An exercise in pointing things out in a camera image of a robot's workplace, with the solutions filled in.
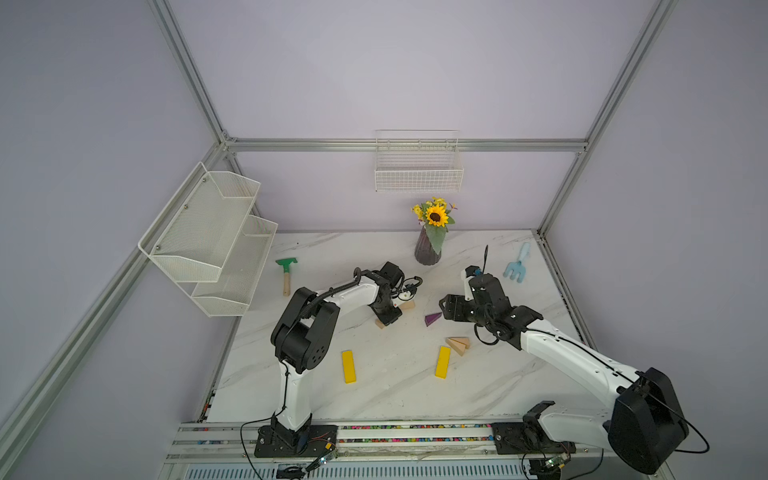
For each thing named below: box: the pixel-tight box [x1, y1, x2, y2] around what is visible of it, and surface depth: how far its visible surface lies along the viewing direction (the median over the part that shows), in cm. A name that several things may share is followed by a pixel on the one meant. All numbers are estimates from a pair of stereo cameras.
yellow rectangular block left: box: [342, 350, 357, 384], surface depth 87 cm
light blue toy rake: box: [503, 242, 531, 283], surface depth 113 cm
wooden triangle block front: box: [445, 338, 466, 357], surface depth 90 cm
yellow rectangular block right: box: [434, 346, 451, 379], surface depth 88 cm
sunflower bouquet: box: [411, 197, 458, 253], surface depth 92 cm
